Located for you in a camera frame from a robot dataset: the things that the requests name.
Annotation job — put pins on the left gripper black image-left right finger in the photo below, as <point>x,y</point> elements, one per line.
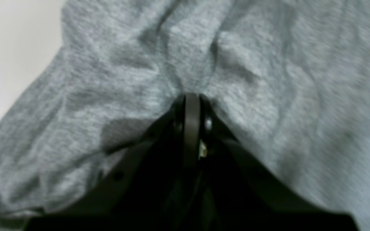
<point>245,195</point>

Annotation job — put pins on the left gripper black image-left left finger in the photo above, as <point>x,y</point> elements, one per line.
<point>134,194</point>

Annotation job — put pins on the grey t-shirt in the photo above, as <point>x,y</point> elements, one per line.
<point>290,78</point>

